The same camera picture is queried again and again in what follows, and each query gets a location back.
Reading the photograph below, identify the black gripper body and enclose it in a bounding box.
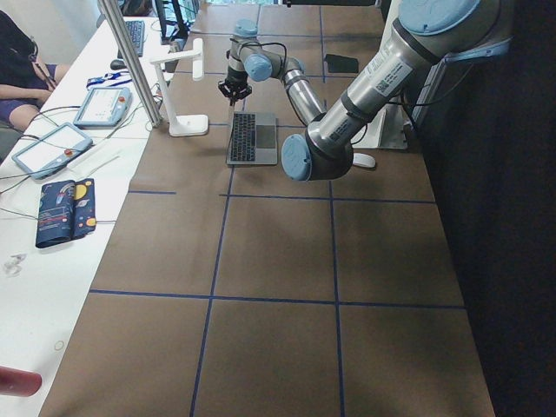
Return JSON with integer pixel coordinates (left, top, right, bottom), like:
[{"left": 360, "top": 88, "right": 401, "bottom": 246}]
[{"left": 218, "top": 79, "right": 252, "bottom": 98}]

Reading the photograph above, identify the grey laptop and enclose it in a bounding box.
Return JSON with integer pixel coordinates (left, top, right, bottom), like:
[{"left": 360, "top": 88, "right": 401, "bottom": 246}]
[{"left": 226, "top": 105, "right": 278, "bottom": 166}]

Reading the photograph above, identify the black mouse pad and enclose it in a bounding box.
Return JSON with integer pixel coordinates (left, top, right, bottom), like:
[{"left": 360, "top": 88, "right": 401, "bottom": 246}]
[{"left": 324, "top": 54, "right": 359, "bottom": 74}]

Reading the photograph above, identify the white computer mouse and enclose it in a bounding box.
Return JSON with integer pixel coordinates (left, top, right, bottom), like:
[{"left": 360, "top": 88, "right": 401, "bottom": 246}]
[{"left": 353, "top": 153, "right": 376, "bottom": 169}]

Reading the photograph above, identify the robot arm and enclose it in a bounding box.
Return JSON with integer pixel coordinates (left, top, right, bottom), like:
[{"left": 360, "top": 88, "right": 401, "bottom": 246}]
[
  {"left": 218, "top": 19, "right": 326, "bottom": 125},
  {"left": 281, "top": 0, "right": 514, "bottom": 181}
]

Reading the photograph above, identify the white desk lamp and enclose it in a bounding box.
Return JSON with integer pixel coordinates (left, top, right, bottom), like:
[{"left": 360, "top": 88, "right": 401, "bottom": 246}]
[{"left": 149, "top": 38, "right": 209, "bottom": 137}]

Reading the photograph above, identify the black computer mouse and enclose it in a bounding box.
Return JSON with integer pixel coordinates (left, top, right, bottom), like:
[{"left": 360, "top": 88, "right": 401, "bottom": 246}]
[{"left": 109, "top": 59, "right": 127, "bottom": 71}]

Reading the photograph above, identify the black keyboard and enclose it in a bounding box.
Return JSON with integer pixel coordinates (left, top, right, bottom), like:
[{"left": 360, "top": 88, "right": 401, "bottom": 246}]
[{"left": 125, "top": 20, "right": 145, "bottom": 57}]

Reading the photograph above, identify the blue teach pendant far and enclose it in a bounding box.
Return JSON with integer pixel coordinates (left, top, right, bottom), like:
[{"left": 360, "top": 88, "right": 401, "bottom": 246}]
[{"left": 73, "top": 87, "right": 131, "bottom": 129}]

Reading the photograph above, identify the blue teach pendant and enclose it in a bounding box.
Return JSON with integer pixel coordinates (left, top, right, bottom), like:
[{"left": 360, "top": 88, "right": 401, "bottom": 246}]
[
  {"left": 73, "top": 87, "right": 131, "bottom": 129},
  {"left": 11, "top": 122, "right": 93, "bottom": 180}
]

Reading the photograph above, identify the blue teach pendant near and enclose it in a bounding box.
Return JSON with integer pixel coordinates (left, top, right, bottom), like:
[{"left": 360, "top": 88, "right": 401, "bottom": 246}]
[{"left": 11, "top": 122, "right": 93, "bottom": 180}]

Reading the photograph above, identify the dark blue space pouch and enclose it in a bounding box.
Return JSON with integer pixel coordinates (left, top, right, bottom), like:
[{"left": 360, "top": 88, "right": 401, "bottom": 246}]
[{"left": 35, "top": 178, "right": 96, "bottom": 248}]

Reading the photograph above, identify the seated person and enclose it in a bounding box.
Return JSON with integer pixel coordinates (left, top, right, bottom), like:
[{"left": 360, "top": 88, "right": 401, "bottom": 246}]
[{"left": 1, "top": 12, "right": 70, "bottom": 132}]

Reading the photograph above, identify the red cylinder object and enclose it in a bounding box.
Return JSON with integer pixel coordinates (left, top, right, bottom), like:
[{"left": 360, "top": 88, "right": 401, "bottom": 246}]
[{"left": 0, "top": 367, "right": 43, "bottom": 397}]

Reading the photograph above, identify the aluminium frame post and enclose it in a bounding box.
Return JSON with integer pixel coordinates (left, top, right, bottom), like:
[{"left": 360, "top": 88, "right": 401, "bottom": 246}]
[{"left": 98, "top": 0, "right": 162, "bottom": 128}]

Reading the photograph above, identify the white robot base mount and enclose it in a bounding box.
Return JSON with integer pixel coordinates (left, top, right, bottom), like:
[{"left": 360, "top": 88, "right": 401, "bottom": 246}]
[{"left": 354, "top": 104, "right": 408, "bottom": 150}]

